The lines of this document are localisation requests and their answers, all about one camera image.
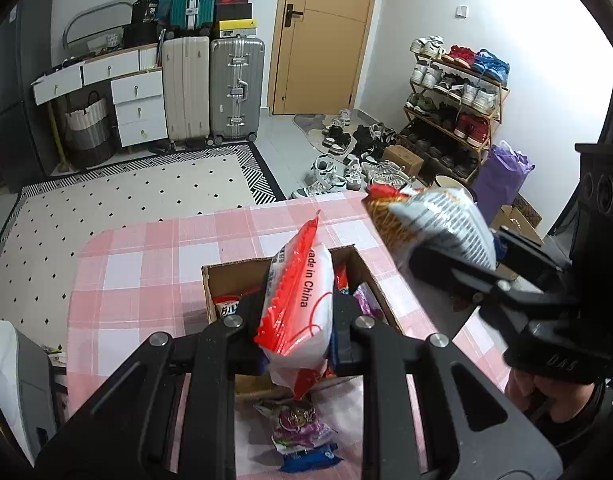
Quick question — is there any grey doormat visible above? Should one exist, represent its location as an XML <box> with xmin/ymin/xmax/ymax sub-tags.
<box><xmin>293</xmin><ymin>112</ymin><xmax>357</xmax><ymax>153</ymax></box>

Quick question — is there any blue snack packet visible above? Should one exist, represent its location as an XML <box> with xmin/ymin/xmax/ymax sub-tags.
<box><xmin>279</xmin><ymin>442</ymin><xmax>344</xmax><ymax>475</ymax></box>

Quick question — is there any small cardboard box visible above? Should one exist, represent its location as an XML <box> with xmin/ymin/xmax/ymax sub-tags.
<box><xmin>382</xmin><ymin>145</ymin><xmax>426</xmax><ymax>176</ymax></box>

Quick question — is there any wooden door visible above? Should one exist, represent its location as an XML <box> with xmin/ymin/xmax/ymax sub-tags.
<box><xmin>268</xmin><ymin>0</ymin><xmax>382</xmax><ymax>117</ymax></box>

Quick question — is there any grey white laundry basket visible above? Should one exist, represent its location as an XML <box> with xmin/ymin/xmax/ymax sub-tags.
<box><xmin>64</xmin><ymin>91</ymin><xmax>114</xmax><ymax>168</ymax></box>

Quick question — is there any white desk with drawers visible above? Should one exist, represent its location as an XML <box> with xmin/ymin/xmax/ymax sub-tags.
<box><xmin>32</xmin><ymin>44</ymin><xmax>168</xmax><ymax>148</ymax></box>

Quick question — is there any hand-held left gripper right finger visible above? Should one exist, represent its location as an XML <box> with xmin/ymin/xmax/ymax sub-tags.
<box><xmin>329</xmin><ymin>290</ymin><xmax>564</xmax><ymax>480</ymax></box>

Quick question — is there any beige suitcase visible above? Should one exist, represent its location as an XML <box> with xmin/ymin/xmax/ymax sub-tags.
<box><xmin>162</xmin><ymin>35</ymin><xmax>211</xmax><ymax>143</ymax></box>

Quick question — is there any grey fridge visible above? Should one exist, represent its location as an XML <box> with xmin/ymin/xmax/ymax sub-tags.
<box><xmin>0</xmin><ymin>0</ymin><xmax>60</xmax><ymax>193</ymax></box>

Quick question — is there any beige waste bin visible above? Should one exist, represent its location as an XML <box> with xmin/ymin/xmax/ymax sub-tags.
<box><xmin>433</xmin><ymin>174</ymin><xmax>479</xmax><ymax>206</ymax></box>

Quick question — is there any purple snack packet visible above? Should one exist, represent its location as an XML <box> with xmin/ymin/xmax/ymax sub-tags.
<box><xmin>353</xmin><ymin>282</ymin><xmax>387</xmax><ymax>321</ymax></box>
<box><xmin>256</xmin><ymin>395</ymin><xmax>337</xmax><ymax>453</ymax></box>

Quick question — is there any black white patterned rug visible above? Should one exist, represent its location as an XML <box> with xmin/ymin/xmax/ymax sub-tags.
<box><xmin>0</xmin><ymin>142</ymin><xmax>287</xmax><ymax>318</ymax></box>

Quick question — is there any oval mirror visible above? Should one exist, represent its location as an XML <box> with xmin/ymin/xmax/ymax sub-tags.
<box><xmin>62</xmin><ymin>0</ymin><xmax>133</xmax><ymax>53</ymax></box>

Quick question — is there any white orange noodle snack packet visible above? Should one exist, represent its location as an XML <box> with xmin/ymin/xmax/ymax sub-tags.
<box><xmin>362</xmin><ymin>184</ymin><xmax>498</xmax><ymax>270</ymax></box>

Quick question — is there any red white snack packet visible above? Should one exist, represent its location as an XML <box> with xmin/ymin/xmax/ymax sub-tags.
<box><xmin>254</xmin><ymin>210</ymin><xmax>337</xmax><ymax>401</ymax></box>

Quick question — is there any yellow black shoe box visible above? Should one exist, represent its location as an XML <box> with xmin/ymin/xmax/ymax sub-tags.
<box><xmin>211</xmin><ymin>18</ymin><xmax>258</xmax><ymax>38</ymax></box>

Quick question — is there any person's right hand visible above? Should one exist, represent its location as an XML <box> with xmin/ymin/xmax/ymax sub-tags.
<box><xmin>503</xmin><ymin>367</ymin><xmax>594</xmax><ymax>413</ymax></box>

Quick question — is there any grey plastic container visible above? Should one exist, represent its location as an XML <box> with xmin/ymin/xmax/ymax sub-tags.
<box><xmin>9</xmin><ymin>330</ymin><xmax>60</xmax><ymax>456</ymax></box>

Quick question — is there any plain black shoe box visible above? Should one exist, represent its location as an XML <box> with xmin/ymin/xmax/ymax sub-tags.
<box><xmin>215</xmin><ymin>4</ymin><xmax>254</xmax><ymax>22</ymax></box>

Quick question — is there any purple bag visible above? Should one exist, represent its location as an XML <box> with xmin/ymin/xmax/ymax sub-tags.
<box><xmin>473</xmin><ymin>141</ymin><xmax>535</xmax><ymax>221</ymax></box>

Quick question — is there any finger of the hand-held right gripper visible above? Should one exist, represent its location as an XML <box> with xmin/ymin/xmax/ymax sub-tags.
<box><xmin>409</xmin><ymin>244</ymin><xmax>512</xmax><ymax>311</ymax></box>
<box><xmin>491</xmin><ymin>227</ymin><xmax>572</xmax><ymax>291</ymax></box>

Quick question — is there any pile of shoes on floor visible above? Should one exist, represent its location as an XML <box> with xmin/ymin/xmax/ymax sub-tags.
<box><xmin>291</xmin><ymin>109</ymin><xmax>427</xmax><ymax>200</ymax></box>

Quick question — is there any brown cardboard box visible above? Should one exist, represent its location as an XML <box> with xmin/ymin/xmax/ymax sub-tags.
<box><xmin>201</xmin><ymin>244</ymin><xmax>404</xmax><ymax>398</ymax></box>

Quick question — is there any wooden broom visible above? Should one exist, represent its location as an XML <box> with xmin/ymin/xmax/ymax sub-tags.
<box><xmin>49</xmin><ymin>100</ymin><xmax>72</xmax><ymax>173</ymax></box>

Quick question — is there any patterned cardboard box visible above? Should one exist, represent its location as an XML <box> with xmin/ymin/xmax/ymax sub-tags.
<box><xmin>491</xmin><ymin>194</ymin><xmax>544</xmax><ymax>246</ymax></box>

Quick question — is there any wooden shoe rack with shoes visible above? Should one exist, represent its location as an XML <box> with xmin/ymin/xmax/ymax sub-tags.
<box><xmin>405</xmin><ymin>35</ymin><xmax>511</xmax><ymax>181</ymax></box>

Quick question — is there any silver suitcase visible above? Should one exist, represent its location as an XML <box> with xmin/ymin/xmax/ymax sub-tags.
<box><xmin>209</xmin><ymin>36</ymin><xmax>266</xmax><ymax>143</ymax></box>

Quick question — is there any black printed bag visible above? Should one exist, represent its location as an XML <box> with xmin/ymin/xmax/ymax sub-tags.
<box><xmin>131</xmin><ymin>0</ymin><xmax>160</xmax><ymax>25</ymax></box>

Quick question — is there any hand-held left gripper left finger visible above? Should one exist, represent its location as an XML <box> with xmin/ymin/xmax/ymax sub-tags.
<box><xmin>34</xmin><ymin>285</ymin><xmax>267</xmax><ymax>480</ymax></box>

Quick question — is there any pink checked tablecloth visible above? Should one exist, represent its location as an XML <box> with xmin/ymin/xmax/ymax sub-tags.
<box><xmin>66</xmin><ymin>195</ymin><xmax>512</xmax><ymax>480</ymax></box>

